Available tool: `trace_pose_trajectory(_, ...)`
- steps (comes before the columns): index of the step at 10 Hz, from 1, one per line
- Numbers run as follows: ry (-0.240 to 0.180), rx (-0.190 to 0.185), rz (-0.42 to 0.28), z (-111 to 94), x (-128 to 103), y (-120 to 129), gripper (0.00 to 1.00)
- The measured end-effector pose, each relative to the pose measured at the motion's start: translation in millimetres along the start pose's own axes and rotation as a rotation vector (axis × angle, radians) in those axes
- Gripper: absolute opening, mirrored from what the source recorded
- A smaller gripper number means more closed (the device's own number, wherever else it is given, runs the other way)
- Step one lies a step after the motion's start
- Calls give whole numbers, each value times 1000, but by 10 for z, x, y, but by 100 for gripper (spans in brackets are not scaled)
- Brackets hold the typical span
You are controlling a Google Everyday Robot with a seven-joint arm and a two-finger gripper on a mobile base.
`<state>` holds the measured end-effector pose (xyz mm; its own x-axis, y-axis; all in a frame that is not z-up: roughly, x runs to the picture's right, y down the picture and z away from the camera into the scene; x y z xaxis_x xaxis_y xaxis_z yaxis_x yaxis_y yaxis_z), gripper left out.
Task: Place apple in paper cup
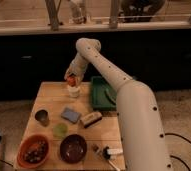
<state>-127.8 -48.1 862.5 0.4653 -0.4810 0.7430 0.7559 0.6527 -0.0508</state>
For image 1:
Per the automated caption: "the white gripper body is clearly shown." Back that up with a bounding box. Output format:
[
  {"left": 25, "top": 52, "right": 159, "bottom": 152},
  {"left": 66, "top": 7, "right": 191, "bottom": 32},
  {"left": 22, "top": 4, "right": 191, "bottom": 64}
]
[{"left": 64, "top": 61, "right": 85, "bottom": 83}]

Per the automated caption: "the red apple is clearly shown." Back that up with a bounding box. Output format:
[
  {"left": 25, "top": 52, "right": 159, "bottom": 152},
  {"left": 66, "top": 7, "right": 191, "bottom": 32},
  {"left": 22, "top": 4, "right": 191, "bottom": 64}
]
[{"left": 66, "top": 76, "right": 76, "bottom": 87}]

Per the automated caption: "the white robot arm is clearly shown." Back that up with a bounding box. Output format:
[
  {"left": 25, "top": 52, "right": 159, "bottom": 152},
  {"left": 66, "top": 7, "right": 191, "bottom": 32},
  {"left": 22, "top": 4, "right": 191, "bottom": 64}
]
[{"left": 65, "top": 38, "right": 173, "bottom": 171}]

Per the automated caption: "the white paper cup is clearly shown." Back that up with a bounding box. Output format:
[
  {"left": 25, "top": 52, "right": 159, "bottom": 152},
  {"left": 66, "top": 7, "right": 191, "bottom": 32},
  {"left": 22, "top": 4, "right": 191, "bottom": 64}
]
[{"left": 67, "top": 86, "right": 80, "bottom": 98}]

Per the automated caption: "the metal cup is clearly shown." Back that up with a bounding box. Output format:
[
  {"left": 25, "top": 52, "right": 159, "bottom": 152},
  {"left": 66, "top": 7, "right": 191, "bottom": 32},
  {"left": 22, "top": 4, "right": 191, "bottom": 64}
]
[{"left": 35, "top": 110, "right": 49, "bottom": 127}]

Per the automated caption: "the green plastic cup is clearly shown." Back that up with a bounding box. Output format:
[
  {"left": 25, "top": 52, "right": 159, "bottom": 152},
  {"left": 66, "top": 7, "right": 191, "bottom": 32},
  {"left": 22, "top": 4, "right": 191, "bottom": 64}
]
[{"left": 53, "top": 123, "right": 68, "bottom": 139}]

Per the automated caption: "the green plastic tray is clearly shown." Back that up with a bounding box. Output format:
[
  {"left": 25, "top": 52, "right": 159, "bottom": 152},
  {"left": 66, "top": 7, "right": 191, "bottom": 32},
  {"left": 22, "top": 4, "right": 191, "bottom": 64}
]
[{"left": 90, "top": 76, "right": 116, "bottom": 111}]

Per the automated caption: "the blue sponge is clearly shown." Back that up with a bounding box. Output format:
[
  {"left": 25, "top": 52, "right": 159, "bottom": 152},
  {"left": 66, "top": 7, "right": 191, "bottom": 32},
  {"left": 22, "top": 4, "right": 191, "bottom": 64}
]
[{"left": 61, "top": 108, "right": 81, "bottom": 123}]

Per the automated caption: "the wooden board eraser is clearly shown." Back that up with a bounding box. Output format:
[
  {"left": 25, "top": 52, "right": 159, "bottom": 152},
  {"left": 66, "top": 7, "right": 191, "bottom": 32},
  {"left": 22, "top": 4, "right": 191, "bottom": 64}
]
[{"left": 80, "top": 111, "right": 102, "bottom": 128}]

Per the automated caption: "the dark maroon bowl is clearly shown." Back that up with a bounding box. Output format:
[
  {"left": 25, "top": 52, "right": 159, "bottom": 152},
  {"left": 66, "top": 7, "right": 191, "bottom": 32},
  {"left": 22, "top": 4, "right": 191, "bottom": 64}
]
[{"left": 59, "top": 134, "right": 87, "bottom": 164}]

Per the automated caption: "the white dish brush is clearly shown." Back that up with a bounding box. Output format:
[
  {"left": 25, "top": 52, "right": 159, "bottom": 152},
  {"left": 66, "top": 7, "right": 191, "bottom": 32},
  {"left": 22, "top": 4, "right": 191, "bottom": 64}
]
[{"left": 92, "top": 144, "right": 124, "bottom": 171}]

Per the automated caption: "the orange bowl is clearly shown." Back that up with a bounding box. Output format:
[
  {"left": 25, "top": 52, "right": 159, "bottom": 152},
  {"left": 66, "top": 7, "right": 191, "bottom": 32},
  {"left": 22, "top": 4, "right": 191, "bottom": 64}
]
[{"left": 17, "top": 134, "right": 49, "bottom": 169}]

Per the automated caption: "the black cable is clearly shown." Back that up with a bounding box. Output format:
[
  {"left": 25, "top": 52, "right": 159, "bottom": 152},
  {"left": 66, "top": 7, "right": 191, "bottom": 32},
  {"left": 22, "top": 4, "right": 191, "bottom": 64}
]
[{"left": 164, "top": 132, "right": 191, "bottom": 171}]

